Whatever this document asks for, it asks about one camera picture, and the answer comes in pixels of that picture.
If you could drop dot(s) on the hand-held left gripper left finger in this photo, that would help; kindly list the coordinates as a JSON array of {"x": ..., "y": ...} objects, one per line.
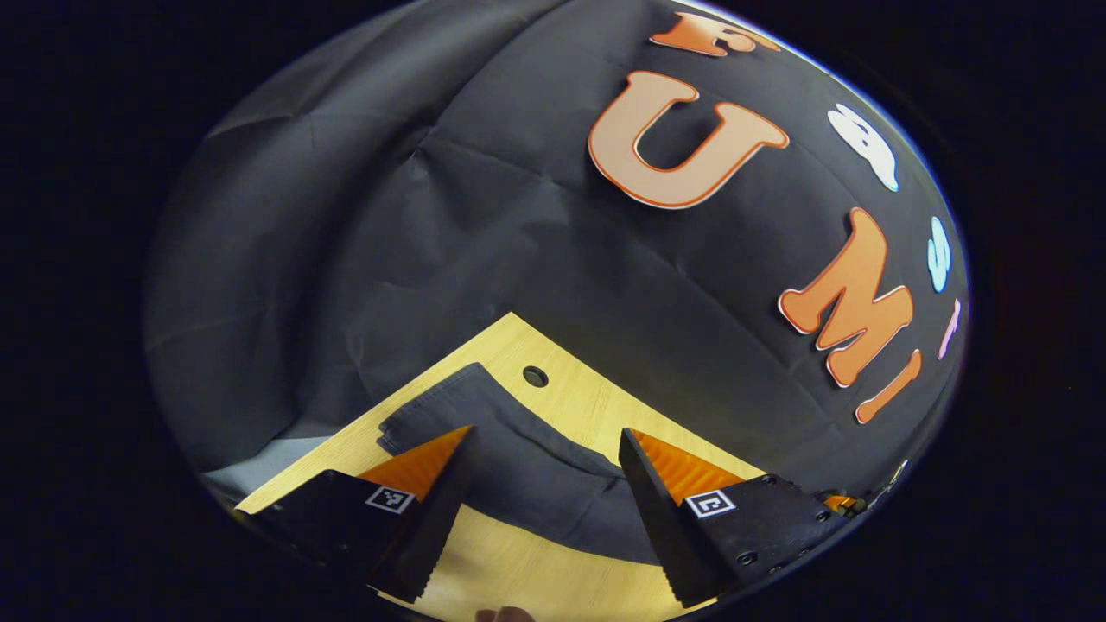
[{"x": 436, "y": 527}]

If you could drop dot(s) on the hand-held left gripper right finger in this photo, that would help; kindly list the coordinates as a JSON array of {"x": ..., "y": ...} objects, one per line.
[{"x": 661, "y": 527}]

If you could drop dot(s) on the black backdrop cloth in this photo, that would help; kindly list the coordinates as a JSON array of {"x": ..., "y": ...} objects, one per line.
[{"x": 484, "y": 216}]

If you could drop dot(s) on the dark blue jeans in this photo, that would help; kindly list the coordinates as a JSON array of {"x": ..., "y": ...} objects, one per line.
[{"x": 527, "y": 475}]

